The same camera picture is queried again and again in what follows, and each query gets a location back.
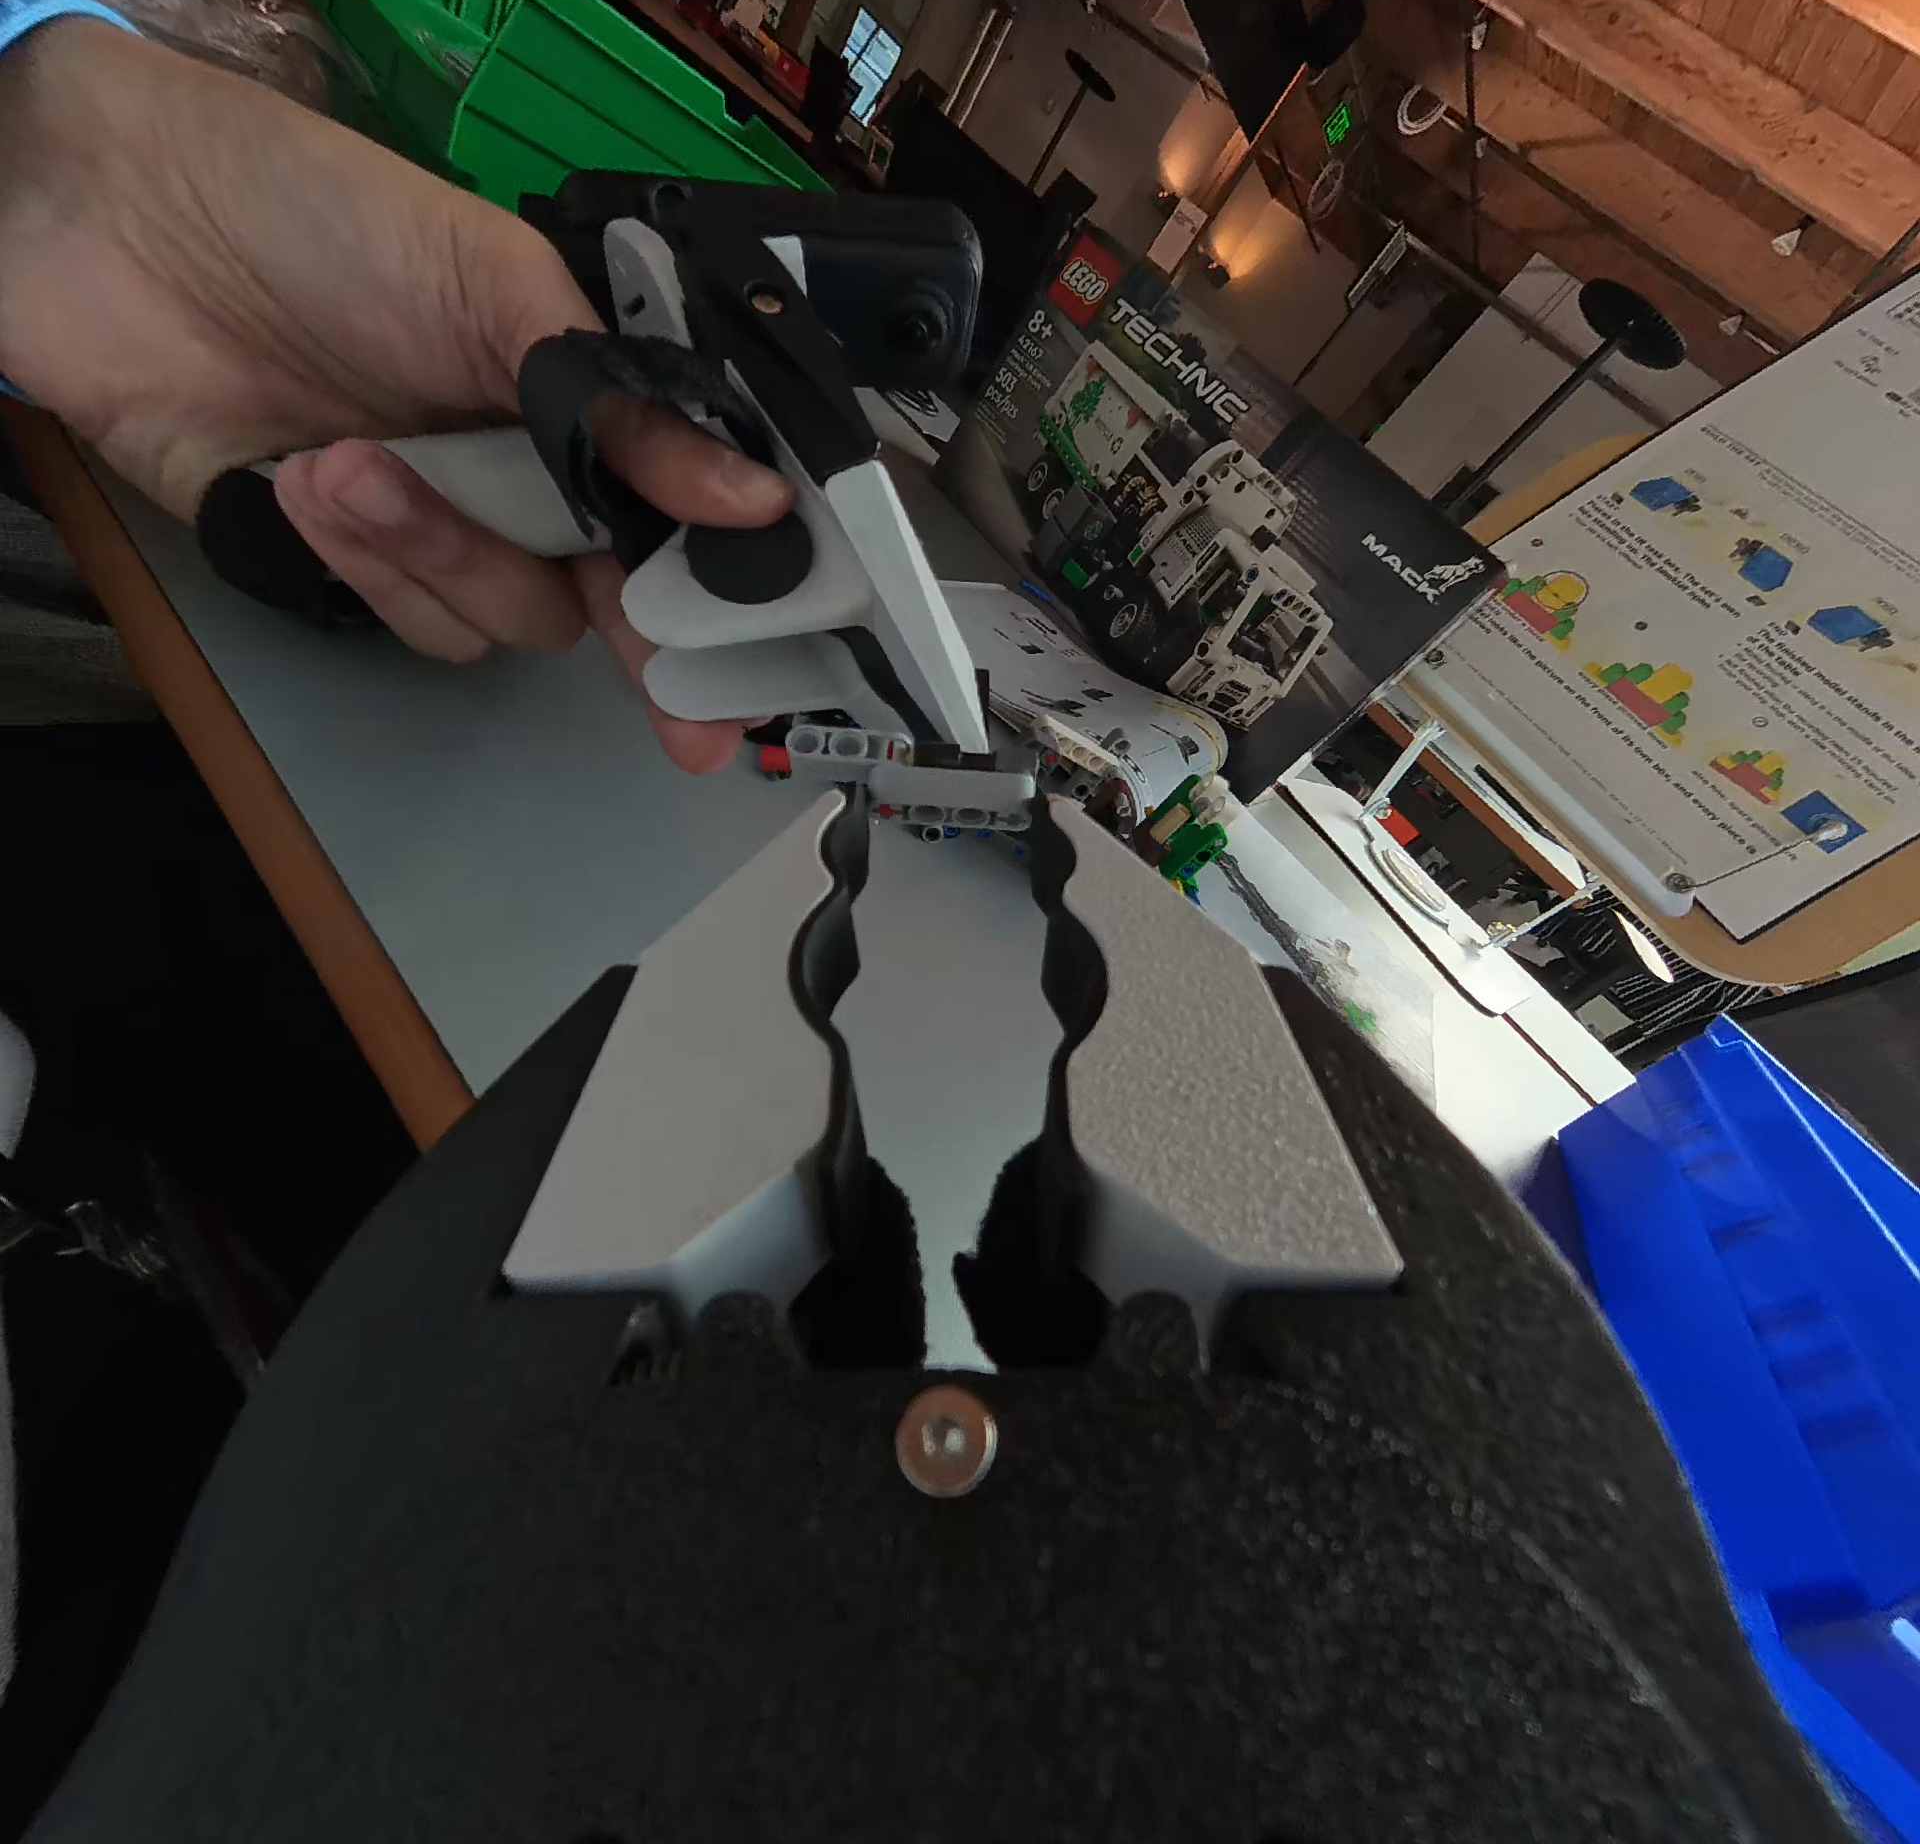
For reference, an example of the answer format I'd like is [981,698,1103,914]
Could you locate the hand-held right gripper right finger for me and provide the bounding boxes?
[952,795,1409,1373]

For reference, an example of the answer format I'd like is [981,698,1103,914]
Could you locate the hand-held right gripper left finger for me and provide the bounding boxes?
[501,788,924,1373]

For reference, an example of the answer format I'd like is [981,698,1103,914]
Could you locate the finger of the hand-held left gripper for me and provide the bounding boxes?
[822,456,995,763]

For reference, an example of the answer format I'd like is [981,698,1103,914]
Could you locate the light grey lego beam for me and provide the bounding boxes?
[757,722,915,786]

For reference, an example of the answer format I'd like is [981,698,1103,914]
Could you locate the grey lego frame assembly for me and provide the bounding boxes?
[868,759,1042,838]

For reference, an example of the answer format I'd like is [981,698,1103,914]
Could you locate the lego instruction booklet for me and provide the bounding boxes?
[939,580,1234,812]

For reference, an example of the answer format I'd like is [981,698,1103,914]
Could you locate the pile of lego pieces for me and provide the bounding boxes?
[1034,727,1250,903]

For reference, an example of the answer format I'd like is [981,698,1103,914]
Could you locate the lego set box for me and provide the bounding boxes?
[930,226,1508,805]

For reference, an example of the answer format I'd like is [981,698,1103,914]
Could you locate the person's left hand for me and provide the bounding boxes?
[0,15,796,783]

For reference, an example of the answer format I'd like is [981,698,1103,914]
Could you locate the green plastic bin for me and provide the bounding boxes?
[283,0,829,214]

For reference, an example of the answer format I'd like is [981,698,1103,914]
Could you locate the white flat board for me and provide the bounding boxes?
[1242,781,1639,1115]

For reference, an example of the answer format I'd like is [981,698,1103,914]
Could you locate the black round standing table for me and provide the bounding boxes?
[1477,278,1684,527]
[1026,49,1125,200]

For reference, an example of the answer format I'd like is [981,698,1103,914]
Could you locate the blue plastic bin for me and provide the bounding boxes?
[1558,1016,1920,1844]

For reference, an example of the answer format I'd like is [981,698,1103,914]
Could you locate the person's dark trousers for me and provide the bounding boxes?
[0,712,474,1427]

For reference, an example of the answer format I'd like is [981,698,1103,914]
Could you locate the printed instruction board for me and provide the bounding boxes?
[1432,273,1920,949]

